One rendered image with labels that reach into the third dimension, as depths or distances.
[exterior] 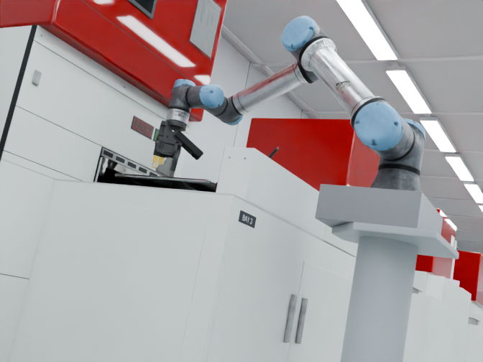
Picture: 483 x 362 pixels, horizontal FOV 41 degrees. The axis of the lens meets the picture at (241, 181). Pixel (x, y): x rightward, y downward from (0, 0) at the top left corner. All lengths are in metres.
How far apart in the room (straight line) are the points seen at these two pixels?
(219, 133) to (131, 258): 3.81
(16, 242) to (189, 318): 0.58
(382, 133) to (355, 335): 0.53
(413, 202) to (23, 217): 1.07
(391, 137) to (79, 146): 0.95
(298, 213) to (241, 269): 0.36
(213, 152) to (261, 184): 3.68
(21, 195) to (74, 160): 0.22
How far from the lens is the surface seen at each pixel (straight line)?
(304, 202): 1.97
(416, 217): 1.66
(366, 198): 1.70
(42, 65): 1.96
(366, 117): 1.72
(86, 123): 2.08
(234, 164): 1.69
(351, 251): 2.39
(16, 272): 1.94
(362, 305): 1.74
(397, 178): 1.79
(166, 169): 2.14
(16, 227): 1.91
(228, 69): 5.60
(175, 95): 2.19
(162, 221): 1.69
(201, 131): 5.24
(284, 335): 1.95
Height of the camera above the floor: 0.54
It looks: 12 degrees up
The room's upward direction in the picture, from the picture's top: 11 degrees clockwise
